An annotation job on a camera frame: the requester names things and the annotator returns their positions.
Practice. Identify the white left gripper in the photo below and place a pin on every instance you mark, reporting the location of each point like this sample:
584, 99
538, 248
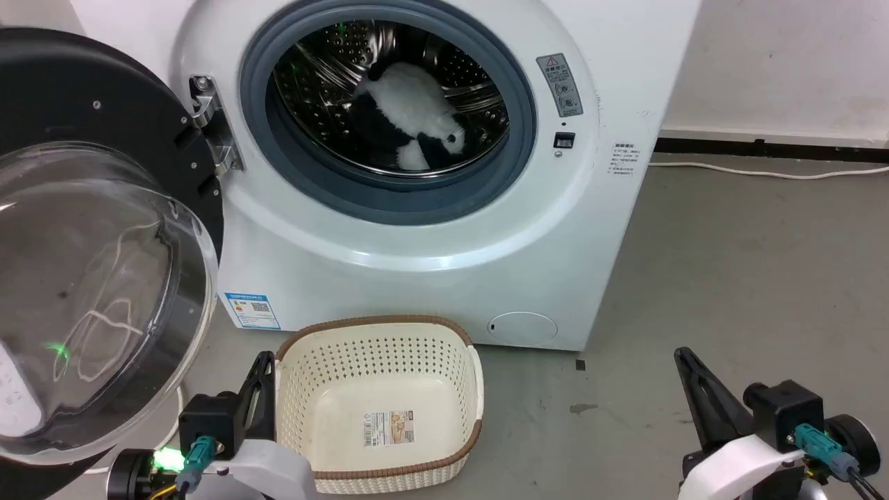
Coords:
267, 472

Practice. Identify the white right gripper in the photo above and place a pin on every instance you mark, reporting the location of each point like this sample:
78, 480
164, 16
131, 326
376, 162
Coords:
743, 469

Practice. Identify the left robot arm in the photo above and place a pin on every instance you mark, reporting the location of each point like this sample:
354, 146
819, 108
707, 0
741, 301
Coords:
139, 476

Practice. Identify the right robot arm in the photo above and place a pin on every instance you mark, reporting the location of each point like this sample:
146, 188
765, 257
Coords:
858, 441

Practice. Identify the black round washer door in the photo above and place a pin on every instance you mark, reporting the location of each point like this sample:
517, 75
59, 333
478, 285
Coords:
90, 278

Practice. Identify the white front-load washing machine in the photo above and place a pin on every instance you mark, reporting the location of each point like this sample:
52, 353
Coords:
430, 278

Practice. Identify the metal door hinge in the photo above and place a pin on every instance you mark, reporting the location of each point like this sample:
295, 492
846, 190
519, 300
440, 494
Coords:
214, 125

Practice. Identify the blue energy label sticker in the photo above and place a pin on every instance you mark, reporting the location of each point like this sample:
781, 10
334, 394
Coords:
253, 310

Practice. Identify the cream perforated laundry basket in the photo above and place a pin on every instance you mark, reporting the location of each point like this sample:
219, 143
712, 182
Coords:
382, 410

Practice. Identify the paper label with barcode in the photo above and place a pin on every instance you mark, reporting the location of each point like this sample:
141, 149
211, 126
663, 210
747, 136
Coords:
389, 427

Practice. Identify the round drain filter cover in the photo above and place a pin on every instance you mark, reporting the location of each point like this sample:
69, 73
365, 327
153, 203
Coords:
522, 328

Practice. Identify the black skirting strip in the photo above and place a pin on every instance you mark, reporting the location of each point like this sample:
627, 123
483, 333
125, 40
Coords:
771, 148

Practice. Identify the black and white plush panda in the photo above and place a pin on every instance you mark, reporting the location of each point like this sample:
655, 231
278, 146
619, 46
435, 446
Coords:
413, 111

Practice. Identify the steel perforated washer drum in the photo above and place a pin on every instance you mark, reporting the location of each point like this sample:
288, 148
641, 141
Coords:
326, 76

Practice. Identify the grey warning sticker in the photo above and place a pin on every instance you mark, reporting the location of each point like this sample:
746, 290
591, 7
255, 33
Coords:
560, 85

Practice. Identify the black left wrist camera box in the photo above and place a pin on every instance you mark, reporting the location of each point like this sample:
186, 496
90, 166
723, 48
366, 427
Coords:
208, 420

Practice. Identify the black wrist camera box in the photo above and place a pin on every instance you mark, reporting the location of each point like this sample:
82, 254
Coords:
208, 420
788, 413

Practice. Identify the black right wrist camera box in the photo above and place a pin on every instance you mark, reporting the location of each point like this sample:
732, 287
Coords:
788, 413

